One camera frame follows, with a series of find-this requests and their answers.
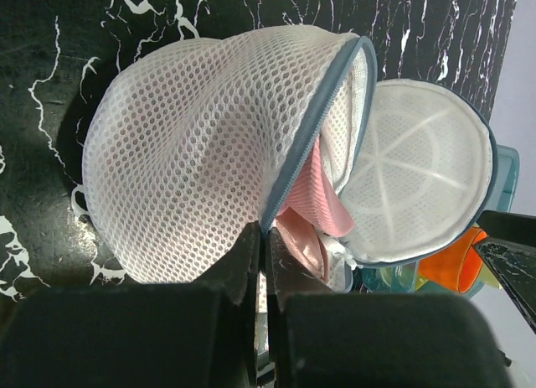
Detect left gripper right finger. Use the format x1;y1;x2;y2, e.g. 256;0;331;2
264;230;512;387

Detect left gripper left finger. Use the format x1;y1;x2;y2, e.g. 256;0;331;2
1;223;260;387

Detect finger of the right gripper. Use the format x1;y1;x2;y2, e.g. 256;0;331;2
477;210;536;241
474;240;535;332

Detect pink bra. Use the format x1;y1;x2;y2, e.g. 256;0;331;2
275;140;354;282

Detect pale yellow cup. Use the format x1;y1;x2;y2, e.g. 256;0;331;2
476;264;503;292

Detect orange plastic cup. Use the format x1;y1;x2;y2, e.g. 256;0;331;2
418;227;487;293

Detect teal transparent plastic bin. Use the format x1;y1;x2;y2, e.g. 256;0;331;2
361;146;520;298

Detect yellow-green dotted plate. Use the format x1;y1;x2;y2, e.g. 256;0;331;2
376;262;418;293

